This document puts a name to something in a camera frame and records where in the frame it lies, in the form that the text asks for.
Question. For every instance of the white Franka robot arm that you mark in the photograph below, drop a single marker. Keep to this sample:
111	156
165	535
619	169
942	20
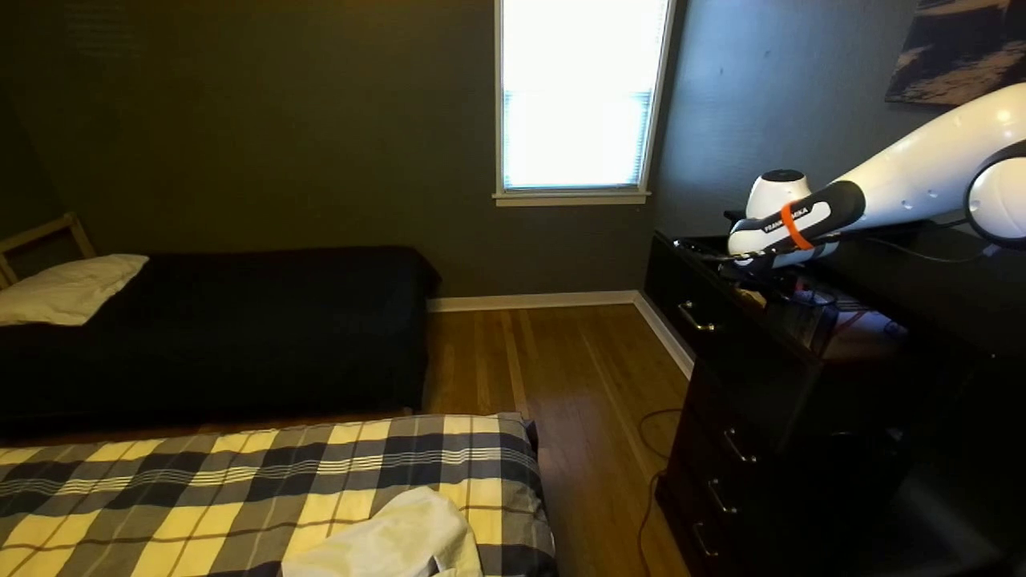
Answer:
919	177

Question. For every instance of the plaid yellow grey bed blanket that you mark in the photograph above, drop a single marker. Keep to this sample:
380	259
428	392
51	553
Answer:
214	481

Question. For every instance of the black wooden dresser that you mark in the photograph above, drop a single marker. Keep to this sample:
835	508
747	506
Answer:
835	460

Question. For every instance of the black dresser drawer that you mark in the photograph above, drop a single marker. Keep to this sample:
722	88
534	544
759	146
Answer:
695	283

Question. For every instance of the bright white framed window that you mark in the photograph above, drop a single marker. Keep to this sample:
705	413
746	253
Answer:
580	98

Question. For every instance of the black covered daybed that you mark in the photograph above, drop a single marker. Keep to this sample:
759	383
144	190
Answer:
235	333

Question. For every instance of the white pillow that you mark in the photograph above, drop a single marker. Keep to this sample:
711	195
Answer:
67	290

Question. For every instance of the light wooden bed frame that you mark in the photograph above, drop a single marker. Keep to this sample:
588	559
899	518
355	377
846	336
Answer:
72	230

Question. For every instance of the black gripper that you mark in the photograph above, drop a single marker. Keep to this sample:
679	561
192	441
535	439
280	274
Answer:
794	279

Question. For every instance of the crumpled white cloth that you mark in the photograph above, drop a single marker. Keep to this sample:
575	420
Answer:
389	540

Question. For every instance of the dark wall picture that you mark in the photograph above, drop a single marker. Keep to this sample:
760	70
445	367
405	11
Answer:
962	53

